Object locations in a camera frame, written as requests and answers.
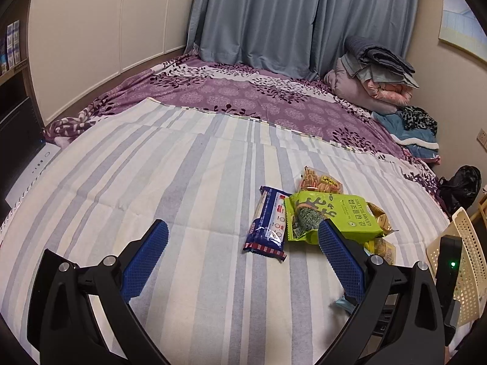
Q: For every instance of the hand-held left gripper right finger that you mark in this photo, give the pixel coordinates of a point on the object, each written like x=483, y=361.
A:
x=342, y=266

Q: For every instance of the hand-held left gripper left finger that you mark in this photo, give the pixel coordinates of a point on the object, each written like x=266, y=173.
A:
x=146, y=262

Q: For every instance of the cream perforated plastic basket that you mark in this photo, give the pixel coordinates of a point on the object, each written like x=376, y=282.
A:
x=471, y=258

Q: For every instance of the light blue snack packet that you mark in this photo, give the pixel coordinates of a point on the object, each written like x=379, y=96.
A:
x=342, y=304

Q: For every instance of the yellow snack packet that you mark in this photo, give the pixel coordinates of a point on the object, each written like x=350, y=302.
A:
x=382, y=250

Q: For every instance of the green seaweed packet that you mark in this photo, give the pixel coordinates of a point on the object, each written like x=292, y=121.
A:
x=342, y=213

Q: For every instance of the tan snack packet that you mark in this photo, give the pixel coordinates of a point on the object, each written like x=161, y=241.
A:
x=385, y=222

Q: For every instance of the clear bag of round cookies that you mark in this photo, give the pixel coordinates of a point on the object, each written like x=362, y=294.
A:
x=319, y=184

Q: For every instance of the blue cracker packet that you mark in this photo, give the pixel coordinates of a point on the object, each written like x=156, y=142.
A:
x=266, y=220

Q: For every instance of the blue white striped sheet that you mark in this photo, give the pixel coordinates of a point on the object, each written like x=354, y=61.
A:
x=152, y=182

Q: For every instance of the black leather bag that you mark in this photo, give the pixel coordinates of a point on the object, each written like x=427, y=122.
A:
x=460, y=186

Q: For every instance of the white flat device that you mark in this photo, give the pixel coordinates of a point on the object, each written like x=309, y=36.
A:
x=34, y=175

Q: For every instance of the blue fleece garment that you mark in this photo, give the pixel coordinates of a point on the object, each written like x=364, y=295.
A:
x=403, y=131

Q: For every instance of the leopard print scarf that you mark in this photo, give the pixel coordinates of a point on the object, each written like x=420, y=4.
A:
x=418, y=116

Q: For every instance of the black monitor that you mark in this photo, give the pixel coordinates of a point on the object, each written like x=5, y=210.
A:
x=19, y=140

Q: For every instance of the pink floral quilt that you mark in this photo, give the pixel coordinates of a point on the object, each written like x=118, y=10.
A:
x=392, y=91

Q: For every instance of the purple floral bedsheet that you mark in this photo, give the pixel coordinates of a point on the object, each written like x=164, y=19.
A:
x=236, y=93

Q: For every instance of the folded grey blanket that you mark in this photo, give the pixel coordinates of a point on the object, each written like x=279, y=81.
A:
x=376, y=55

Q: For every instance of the brown wooden bookcase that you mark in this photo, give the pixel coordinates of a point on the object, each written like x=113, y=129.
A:
x=26, y=80

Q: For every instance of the white panelled wardrobe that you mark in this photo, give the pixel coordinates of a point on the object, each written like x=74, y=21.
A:
x=114, y=19

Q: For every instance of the stack of blue white boxes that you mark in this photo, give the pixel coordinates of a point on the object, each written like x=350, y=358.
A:
x=9, y=45

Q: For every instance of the grey-blue curtain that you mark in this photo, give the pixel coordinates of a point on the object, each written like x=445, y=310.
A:
x=266, y=15

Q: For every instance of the beige wall socket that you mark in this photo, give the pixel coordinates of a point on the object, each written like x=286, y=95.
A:
x=482, y=135

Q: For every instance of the framed wall picture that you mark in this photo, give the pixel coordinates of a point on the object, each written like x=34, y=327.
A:
x=456, y=26

